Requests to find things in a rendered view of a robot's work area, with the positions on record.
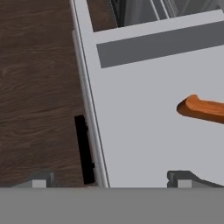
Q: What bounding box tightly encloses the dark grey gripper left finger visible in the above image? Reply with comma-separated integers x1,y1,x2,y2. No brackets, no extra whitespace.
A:
11,171,57,189

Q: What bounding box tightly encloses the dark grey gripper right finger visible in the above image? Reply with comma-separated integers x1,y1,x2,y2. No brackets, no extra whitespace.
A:
166,170,224,189

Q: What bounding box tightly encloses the white open drawer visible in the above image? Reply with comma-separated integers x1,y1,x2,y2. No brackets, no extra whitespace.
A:
69,0,224,189

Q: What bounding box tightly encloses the black drawer handle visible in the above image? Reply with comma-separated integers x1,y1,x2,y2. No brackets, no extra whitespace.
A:
73,114,96,186

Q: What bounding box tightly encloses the knife with orange wooden handle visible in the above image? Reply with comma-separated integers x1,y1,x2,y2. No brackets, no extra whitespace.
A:
176,94,224,125

